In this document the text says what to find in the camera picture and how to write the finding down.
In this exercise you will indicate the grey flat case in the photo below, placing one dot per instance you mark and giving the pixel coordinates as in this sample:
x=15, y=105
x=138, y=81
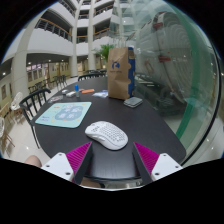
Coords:
x=133, y=102

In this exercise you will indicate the white perforated computer mouse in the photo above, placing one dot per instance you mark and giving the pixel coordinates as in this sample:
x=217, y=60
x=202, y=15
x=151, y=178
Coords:
x=107, y=134

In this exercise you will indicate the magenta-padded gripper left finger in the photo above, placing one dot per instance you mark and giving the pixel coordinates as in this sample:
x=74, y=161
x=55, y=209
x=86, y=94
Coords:
x=58, y=166

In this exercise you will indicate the white and blue packet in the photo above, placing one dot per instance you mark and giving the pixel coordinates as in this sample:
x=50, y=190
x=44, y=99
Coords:
x=100, y=94

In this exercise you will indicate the small blue-capped clear bottle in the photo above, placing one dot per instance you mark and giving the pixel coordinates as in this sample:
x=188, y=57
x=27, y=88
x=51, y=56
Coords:
x=77, y=90

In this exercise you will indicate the white chair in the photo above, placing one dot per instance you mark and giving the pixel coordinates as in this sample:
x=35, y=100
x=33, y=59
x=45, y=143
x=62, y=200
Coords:
x=16, y=101

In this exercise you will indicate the black chairs behind table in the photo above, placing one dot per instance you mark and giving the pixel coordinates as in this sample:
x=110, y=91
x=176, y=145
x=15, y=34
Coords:
x=90, y=75

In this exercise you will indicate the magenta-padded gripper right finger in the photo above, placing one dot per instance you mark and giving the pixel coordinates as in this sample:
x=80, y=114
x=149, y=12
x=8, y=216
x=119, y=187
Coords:
x=165, y=166

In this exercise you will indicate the group of dark chairs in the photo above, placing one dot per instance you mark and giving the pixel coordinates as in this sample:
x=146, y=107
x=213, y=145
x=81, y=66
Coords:
x=59, y=80

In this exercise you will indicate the person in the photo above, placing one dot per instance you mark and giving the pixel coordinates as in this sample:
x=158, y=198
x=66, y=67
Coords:
x=33, y=161

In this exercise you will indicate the brown paper bag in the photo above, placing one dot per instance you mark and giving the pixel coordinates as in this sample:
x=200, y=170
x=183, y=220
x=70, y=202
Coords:
x=118, y=75

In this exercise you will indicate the green potted plant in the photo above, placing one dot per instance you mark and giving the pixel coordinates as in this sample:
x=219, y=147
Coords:
x=105, y=51

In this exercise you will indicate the black spindle-back chair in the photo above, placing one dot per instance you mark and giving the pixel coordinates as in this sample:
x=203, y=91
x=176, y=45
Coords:
x=28, y=104

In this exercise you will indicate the orange flat cloth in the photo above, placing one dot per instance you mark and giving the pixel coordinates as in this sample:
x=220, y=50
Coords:
x=88, y=91

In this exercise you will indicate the small white box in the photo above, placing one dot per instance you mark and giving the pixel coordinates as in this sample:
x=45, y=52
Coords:
x=64, y=91

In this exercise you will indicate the light teal printed mouse pad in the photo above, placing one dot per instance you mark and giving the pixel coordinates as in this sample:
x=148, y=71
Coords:
x=65, y=114

